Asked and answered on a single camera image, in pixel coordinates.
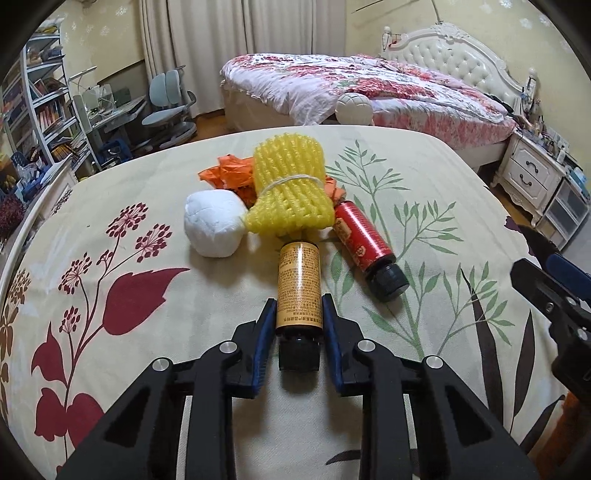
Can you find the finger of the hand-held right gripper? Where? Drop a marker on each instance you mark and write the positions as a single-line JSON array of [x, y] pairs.
[[535, 281], [570, 272]]

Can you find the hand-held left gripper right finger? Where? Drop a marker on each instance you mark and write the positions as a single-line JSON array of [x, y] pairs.
[[333, 360]]

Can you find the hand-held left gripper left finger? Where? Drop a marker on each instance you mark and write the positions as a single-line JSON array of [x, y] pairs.
[[264, 355]]

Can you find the brown bottle with yellow label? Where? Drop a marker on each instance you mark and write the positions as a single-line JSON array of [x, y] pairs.
[[298, 286]]

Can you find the dark bottle with red label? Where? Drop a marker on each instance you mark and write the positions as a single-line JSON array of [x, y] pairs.
[[362, 240]]

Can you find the white paper ball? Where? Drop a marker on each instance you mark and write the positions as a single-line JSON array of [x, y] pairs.
[[212, 221]]

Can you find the orange plastic bag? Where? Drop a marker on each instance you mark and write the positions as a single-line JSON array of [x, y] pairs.
[[226, 173], [333, 189]]

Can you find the yellow foam fruit net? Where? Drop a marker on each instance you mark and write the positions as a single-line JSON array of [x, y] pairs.
[[286, 157]]

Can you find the clear plastic drawer unit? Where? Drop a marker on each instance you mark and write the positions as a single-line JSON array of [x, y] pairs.
[[565, 207]]

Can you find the blue packet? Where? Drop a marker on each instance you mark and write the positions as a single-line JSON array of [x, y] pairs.
[[579, 177]]

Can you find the white nightstand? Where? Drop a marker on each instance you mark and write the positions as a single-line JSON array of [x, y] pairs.
[[526, 170]]

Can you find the floral tablecloth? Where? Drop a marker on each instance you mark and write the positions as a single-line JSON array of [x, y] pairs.
[[415, 258]]

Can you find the cluster of small toiletries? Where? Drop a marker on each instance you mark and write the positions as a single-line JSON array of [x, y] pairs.
[[540, 124]]

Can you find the white bed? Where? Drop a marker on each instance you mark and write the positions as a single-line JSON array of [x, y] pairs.
[[461, 60]]

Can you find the blue plastic crate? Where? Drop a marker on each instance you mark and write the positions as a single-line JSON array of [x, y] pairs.
[[113, 150]]

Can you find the grey desk chair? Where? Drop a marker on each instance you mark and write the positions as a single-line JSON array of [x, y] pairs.
[[168, 106]]

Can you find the floral quilt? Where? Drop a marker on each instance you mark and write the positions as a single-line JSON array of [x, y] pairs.
[[323, 78]]

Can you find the grey study desk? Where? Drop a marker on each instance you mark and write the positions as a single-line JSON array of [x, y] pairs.
[[115, 110]]

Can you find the beige curtains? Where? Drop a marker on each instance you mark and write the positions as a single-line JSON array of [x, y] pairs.
[[207, 37]]

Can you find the white bookshelf with books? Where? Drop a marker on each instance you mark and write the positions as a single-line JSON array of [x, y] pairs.
[[41, 101]]

